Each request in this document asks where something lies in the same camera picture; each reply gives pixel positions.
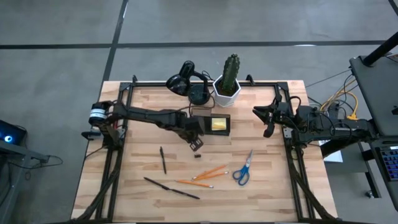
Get black side stand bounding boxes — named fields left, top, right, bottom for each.
left=0, top=139, right=63, bottom=224

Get blue-lit computer case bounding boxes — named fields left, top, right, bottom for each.
left=0, top=119, right=27, bottom=146

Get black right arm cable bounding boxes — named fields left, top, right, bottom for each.
left=287, top=95, right=303, bottom=108

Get black mesh desk organizer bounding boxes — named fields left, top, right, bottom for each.
left=190, top=107, right=231, bottom=137

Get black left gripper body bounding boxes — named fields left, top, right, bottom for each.
left=180, top=115, right=206, bottom=152

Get black round pole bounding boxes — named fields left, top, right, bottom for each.
left=362, top=30, right=398, bottom=68

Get dark keyboard desk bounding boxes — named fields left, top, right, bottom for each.
left=366, top=135, right=398, bottom=212

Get blue-handled scissors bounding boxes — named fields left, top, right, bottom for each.
left=232, top=149, right=254, bottom=187

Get white hexagonal plant pot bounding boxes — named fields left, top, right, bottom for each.
left=212, top=74, right=242, bottom=108

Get grey side table top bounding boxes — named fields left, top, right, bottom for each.
left=349, top=54, right=398, bottom=138

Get yellow sticky notes pad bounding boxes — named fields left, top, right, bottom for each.
left=211, top=117, right=227, bottom=131

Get green cactus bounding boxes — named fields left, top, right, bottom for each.
left=220, top=54, right=241, bottom=96

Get black pen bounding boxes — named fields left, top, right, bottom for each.
left=159, top=146, right=168, bottom=175
left=143, top=177, right=171, bottom=190
left=169, top=187, right=201, bottom=200

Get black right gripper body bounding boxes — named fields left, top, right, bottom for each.
left=263, top=99, right=295, bottom=138

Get backlit keyboard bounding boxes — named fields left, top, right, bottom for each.
left=374, top=145, right=398, bottom=183

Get black table leg beam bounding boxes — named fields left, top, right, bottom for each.
left=320, top=136, right=371, bottom=158

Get black desk lamp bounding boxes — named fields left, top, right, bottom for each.
left=165, top=60, right=215, bottom=106

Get black aluminium table frame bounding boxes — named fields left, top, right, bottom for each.
left=70, top=74, right=340, bottom=223

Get yellow cable bundle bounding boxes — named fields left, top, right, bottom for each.
left=320, top=90, right=361, bottom=122

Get white paper sheet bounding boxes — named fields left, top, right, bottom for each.
left=318, top=138, right=345, bottom=164

